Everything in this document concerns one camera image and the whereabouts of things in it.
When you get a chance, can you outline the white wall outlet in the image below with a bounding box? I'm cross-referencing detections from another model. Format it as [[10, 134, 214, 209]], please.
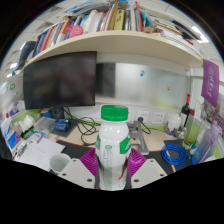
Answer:
[[135, 109, 151, 124], [151, 111, 166, 125]]

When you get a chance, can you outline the black desk mat red edge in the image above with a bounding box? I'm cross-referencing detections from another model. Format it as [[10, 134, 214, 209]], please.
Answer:
[[54, 139, 178, 174]]

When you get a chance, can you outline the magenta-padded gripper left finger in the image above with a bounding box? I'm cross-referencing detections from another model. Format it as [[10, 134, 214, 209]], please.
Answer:
[[57, 147, 101, 190]]

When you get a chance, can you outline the small blue device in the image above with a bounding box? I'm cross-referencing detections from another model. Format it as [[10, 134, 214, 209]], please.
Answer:
[[53, 118, 72, 132]]

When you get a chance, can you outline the white handwritten paper sheet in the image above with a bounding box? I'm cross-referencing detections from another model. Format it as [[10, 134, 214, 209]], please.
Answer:
[[14, 136, 66, 173]]

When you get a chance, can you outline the black cable bundle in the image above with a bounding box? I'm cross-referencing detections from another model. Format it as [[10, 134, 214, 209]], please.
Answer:
[[63, 106, 101, 147]]

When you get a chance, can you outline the dark blue mat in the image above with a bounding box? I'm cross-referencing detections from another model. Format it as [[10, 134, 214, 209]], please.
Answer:
[[163, 138, 198, 166]]

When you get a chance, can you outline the wooden shelf with books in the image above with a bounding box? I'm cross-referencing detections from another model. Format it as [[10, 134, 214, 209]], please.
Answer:
[[14, 0, 208, 71]]

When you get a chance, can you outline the grey metal laptop stand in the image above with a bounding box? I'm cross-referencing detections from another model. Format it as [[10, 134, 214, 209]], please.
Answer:
[[126, 119, 150, 156]]

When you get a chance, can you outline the dark wine bottle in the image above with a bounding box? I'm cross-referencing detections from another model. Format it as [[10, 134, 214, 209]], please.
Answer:
[[180, 93, 192, 128]]

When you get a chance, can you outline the green drinking glass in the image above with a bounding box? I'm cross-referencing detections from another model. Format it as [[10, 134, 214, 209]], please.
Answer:
[[182, 116, 203, 151]]

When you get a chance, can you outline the rectangular ceiling light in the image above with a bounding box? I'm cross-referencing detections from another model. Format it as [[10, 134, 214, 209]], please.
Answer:
[[190, 24, 210, 44]]

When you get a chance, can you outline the black computer monitor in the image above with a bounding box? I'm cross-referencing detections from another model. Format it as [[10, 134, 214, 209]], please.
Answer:
[[22, 50, 98, 111]]

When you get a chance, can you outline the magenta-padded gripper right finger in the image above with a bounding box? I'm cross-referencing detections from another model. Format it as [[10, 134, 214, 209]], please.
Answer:
[[125, 147, 168, 190]]

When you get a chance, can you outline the white bottle with green cap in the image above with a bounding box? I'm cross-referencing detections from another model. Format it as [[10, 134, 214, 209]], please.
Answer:
[[94, 104, 132, 191]]

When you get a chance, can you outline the purple pennant flag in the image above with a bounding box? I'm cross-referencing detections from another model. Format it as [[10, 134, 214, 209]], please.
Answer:
[[200, 58, 221, 108]]

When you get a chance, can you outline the clear plastic box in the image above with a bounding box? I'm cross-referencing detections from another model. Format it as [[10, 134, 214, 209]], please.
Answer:
[[34, 116, 57, 134]]

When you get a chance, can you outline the group photo poster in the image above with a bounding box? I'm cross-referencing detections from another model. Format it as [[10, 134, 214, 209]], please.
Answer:
[[206, 99, 224, 131]]

